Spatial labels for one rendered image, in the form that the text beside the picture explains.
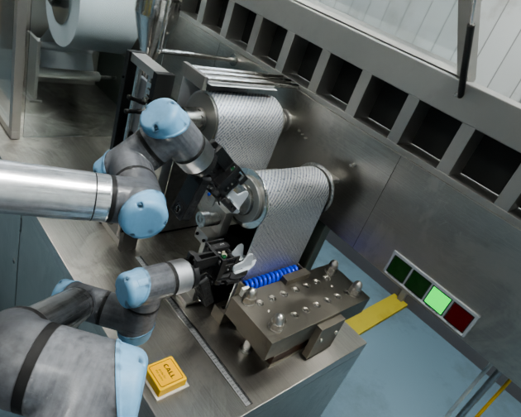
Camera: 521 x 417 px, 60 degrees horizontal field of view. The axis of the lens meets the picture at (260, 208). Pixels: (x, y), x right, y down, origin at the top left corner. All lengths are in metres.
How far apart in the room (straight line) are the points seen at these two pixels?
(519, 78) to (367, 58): 1.77
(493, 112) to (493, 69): 1.89
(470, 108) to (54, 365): 0.94
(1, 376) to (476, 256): 0.94
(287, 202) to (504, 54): 2.10
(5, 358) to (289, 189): 0.71
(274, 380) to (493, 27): 2.39
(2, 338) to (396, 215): 0.91
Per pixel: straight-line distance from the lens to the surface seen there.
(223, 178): 0.93
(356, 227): 1.28
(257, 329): 1.09
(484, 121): 1.11
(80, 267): 1.31
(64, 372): 0.62
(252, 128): 1.24
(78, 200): 0.69
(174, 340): 1.17
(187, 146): 0.82
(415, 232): 1.19
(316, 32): 1.38
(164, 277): 0.95
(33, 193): 0.69
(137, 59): 1.21
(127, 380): 0.61
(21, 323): 0.66
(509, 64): 2.96
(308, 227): 1.24
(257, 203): 1.04
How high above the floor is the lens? 1.77
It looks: 29 degrees down
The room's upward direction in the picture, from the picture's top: 21 degrees clockwise
